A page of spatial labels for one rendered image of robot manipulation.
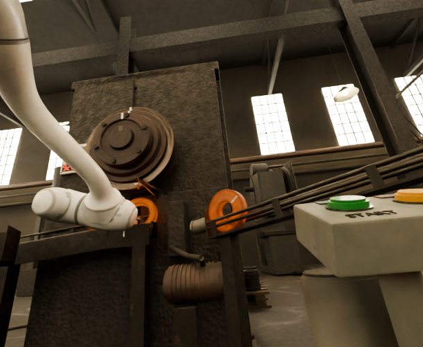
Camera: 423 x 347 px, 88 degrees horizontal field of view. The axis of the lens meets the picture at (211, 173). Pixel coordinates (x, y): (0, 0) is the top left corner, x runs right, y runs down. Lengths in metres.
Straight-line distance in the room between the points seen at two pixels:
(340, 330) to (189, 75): 1.45
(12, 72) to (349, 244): 0.64
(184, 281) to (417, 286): 0.65
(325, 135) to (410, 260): 8.42
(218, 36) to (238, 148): 3.70
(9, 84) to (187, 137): 0.87
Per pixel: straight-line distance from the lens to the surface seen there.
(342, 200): 0.27
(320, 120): 8.91
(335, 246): 0.23
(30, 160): 10.94
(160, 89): 1.54
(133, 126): 1.15
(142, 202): 1.13
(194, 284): 0.81
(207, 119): 1.34
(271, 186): 5.29
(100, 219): 0.74
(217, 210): 0.82
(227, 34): 5.76
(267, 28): 5.87
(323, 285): 0.40
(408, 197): 0.31
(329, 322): 0.41
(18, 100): 0.65
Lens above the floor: 0.57
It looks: 20 degrees up
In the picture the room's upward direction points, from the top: 5 degrees counter-clockwise
